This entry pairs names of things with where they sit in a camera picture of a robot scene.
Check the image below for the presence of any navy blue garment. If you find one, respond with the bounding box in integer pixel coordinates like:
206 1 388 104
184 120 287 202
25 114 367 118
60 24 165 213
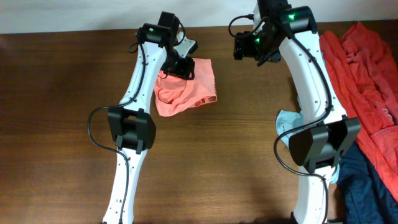
337 142 397 224

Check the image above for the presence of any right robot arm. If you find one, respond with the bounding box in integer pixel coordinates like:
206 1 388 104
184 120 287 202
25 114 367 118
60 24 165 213
231 0 361 223

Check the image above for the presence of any grey shirt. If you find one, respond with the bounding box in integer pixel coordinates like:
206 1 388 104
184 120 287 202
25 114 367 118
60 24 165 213
275 97 340 184

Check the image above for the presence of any red shirt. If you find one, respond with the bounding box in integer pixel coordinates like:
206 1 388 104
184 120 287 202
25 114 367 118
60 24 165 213
320 22 397 198

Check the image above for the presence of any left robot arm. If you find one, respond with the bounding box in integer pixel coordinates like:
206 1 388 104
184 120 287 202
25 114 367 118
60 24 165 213
103 12 197 224

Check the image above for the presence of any salmon pink shirt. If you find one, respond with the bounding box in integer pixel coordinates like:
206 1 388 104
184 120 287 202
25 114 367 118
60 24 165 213
154 58 218 117

